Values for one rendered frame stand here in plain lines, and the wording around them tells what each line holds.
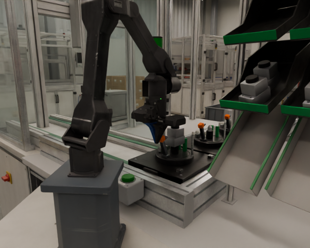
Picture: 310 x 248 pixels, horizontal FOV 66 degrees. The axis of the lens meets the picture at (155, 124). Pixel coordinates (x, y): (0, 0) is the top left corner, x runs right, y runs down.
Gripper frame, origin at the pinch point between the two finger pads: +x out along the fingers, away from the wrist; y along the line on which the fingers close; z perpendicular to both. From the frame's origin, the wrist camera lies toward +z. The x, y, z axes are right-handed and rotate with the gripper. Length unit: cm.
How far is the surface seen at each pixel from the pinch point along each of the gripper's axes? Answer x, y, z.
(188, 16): -297, -683, -1010
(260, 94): -14.4, 30.0, -2.8
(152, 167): 11.6, -0.9, 0.9
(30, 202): 23.4, -28.5, 30.1
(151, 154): 11.4, -9.5, -7.9
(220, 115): 28, -73, -195
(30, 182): 36, -71, 15
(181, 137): 3.0, 2.0, -10.9
